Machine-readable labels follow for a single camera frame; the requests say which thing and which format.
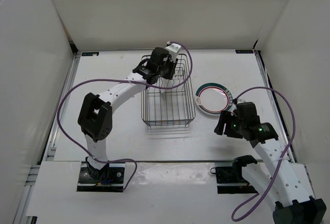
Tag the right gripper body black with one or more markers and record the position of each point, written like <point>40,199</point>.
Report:
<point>233,127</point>

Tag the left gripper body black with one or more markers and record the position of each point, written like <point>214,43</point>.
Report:
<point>167,72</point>

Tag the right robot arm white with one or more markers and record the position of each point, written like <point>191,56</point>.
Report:
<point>280,187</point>

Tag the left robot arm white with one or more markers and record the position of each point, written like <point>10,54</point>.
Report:
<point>95,117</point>

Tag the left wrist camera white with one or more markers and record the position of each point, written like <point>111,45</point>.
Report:
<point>173,49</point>

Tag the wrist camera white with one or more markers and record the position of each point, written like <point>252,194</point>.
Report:
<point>173,49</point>
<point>236,102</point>

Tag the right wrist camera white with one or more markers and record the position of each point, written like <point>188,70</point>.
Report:
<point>236,102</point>

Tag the wire dish rack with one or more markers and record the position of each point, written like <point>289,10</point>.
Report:
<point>169,108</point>

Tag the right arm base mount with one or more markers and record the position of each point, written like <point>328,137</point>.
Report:
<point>229,176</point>

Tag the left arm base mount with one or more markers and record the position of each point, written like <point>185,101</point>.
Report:
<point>110,179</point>

